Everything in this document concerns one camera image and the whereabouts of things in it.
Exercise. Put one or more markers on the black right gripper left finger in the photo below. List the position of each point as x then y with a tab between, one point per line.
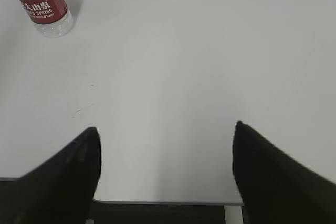
61	189

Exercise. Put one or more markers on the Nongfu Spring water bottle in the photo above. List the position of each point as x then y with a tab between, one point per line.
52	18

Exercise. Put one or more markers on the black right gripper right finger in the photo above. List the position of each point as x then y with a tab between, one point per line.
276	188

